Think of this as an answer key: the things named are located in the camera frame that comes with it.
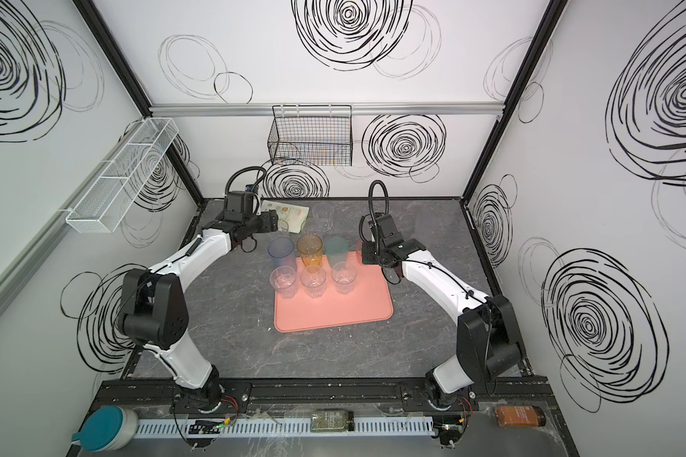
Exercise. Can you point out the pink plastic tray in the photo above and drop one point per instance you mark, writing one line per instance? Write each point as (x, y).
(369, 301)

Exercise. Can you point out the clear ribbed plastic cup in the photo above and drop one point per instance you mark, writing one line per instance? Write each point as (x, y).
(323, 216)
(284, 282)

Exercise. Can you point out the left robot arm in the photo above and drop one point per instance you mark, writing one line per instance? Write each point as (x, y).
(154, 313)

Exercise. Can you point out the white green sugar pouch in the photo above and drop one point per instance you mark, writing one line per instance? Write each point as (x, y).
(294, 215)

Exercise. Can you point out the white slotted cable duct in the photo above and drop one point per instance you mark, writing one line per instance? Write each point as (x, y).
(198, 429)

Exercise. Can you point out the amber yellow plastic cup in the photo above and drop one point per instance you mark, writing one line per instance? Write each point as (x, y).
(310, 248)

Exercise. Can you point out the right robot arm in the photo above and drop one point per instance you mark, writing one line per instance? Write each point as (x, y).
(489, 341)

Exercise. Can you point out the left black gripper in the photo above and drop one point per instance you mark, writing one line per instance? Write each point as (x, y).
(266, 222)

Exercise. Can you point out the teal green plastic cup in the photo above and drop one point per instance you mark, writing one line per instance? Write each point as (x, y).
(336, 249)

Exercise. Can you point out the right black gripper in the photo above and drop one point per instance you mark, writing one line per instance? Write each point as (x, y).
(369, 252)

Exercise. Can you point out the black wire basket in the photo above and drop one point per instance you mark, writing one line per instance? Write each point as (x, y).
(316, 134)

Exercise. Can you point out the clear ribbed plastic cup back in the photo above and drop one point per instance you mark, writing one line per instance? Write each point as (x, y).
(323, 216)

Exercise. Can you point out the teal lidded container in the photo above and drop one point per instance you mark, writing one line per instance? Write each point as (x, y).
(108, 429)

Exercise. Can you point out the green herb jar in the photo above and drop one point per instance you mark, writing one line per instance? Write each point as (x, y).
(332, 421)

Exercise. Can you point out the pink translucent plastic cup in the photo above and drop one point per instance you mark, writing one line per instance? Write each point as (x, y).
(358, 248)

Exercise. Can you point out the clear short glass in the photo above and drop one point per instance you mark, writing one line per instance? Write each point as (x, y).
(314, 281)
(344, 277)

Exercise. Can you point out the blue textured plastic cup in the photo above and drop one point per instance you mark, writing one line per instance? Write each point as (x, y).
(282, 252)

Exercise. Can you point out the white mesh wall shelf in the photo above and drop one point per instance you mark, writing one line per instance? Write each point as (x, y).
(130, 165)

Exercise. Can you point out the clear ribbed plastic cup front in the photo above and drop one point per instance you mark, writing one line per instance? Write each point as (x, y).
(284, 282)

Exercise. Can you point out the black mounting rail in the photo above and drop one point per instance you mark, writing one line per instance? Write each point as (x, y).
(407, 393)

